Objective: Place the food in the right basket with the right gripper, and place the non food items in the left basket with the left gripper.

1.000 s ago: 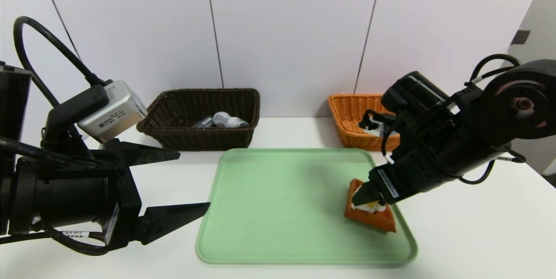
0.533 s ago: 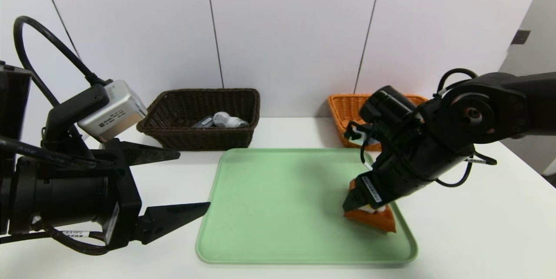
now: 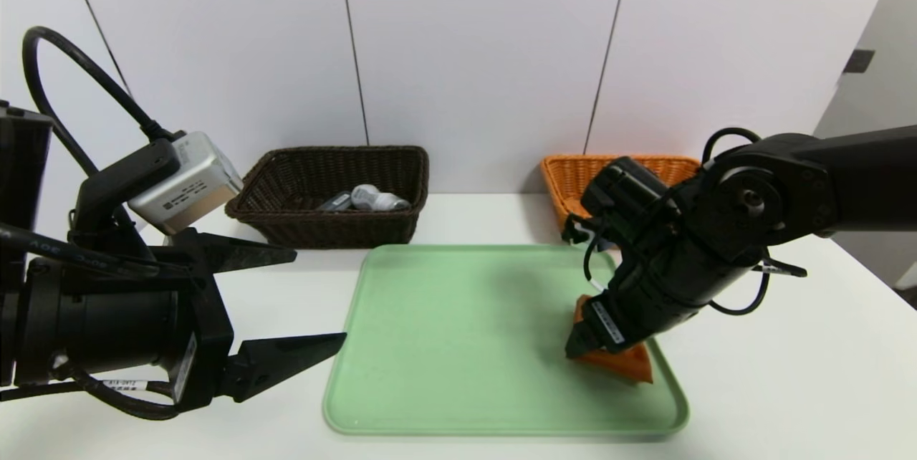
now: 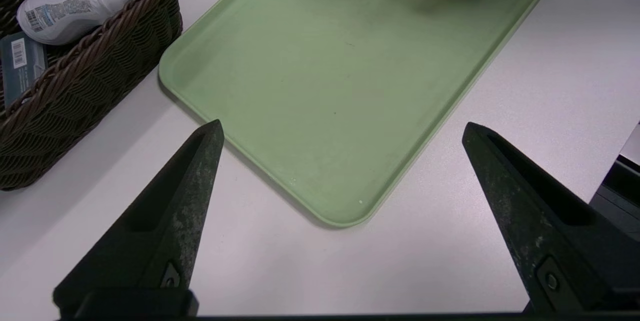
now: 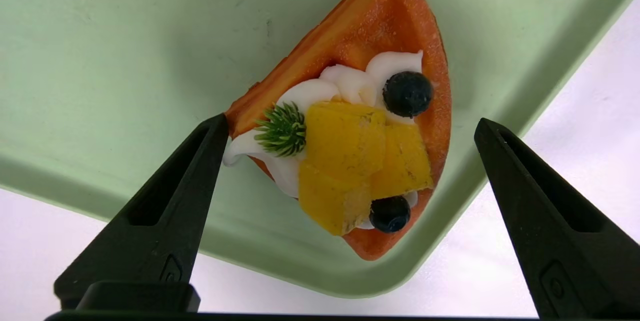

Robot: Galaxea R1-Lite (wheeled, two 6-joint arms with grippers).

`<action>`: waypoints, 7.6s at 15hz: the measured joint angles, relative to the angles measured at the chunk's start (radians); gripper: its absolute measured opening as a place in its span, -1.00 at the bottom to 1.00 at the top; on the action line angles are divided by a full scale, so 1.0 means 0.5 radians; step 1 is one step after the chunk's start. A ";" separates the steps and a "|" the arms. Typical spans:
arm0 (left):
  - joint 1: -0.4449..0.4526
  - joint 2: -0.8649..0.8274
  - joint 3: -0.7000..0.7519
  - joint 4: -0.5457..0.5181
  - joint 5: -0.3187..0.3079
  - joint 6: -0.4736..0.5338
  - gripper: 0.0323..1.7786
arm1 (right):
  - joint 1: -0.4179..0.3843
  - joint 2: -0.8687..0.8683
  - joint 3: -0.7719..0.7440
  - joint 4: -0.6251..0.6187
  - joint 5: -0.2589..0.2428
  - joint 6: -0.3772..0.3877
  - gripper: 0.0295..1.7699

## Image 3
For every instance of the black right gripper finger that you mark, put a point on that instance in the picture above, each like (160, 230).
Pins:
(584, 344)

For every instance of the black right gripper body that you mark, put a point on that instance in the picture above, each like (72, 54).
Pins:
(606, 322)

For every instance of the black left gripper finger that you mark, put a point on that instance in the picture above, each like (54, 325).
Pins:
(279, 360)
(243, 254)

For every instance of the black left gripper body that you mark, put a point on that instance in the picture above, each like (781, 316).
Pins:
(204, 324)

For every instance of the toy waffle with fruit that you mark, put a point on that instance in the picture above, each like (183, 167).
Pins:
(630, 367)

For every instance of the grey clear pencil lead case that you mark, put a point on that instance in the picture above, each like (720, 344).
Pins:
(335, 202)

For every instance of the white translucent plastic bottle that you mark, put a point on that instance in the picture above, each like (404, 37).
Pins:
(376, 198)

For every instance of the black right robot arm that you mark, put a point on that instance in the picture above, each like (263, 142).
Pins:
(788, 195)

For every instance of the orange and black left arm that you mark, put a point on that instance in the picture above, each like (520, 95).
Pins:
(93, 331)

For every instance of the dark brown wicker basket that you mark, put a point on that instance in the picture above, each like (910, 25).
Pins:
(329, 231)

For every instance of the orange wicker basket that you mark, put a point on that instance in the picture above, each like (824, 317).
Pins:
(566, 180)

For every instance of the green plastic tray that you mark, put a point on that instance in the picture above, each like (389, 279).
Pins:
(458, 345)

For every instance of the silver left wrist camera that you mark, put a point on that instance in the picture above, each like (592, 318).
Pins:
(190, 184)

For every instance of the dark square wall fixture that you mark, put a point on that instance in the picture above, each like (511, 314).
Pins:
(858, 60)

